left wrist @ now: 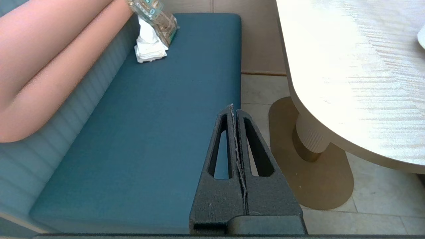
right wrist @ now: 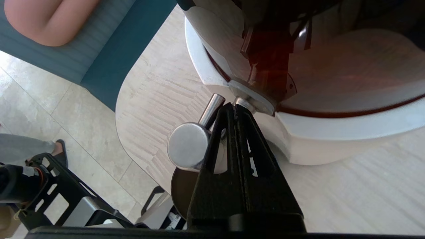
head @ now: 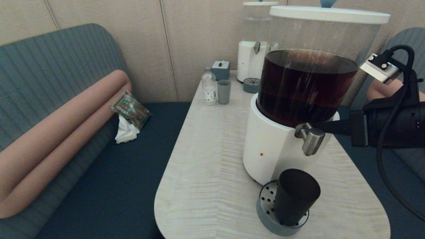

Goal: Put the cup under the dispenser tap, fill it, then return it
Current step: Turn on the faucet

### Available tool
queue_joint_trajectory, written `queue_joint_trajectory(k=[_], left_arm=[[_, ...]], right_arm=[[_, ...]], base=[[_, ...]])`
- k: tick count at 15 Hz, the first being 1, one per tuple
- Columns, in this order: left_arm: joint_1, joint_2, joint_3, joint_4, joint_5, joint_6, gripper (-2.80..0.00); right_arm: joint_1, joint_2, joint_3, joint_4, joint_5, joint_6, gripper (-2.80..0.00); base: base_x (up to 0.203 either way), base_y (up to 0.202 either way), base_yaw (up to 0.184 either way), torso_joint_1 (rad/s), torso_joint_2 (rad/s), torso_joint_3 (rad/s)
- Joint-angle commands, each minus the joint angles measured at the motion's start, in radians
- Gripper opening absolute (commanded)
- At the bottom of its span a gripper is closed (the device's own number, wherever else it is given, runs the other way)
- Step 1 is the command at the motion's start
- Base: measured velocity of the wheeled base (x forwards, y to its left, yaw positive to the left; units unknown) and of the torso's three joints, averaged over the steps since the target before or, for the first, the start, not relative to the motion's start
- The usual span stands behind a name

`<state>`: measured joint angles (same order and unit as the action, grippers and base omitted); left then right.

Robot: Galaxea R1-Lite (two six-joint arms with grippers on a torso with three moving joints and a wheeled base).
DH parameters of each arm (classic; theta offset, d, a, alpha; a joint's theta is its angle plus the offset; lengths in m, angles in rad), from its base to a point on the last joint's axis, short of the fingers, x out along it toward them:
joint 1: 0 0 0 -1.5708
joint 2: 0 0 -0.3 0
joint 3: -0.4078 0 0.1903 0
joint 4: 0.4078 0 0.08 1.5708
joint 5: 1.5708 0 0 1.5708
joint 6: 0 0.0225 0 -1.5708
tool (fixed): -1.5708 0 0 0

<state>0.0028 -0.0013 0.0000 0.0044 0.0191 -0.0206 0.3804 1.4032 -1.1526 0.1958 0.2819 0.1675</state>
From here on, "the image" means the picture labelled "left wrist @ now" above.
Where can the teal bench with snack bag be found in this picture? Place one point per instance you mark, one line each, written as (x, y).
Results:
(149, 126)

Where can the pink bolster beside snack bag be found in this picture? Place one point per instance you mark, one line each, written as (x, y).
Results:
(49, 59)

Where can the green brown snack bag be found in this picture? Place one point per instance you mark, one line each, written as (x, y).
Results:
(159, 20)

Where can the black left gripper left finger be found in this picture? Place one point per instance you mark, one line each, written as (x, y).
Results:
(215, 196)

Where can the large dispenser with dark tea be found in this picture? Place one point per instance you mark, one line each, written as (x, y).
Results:
(422, 37)

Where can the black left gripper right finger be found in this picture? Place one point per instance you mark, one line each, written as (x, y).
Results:
(272, 199)

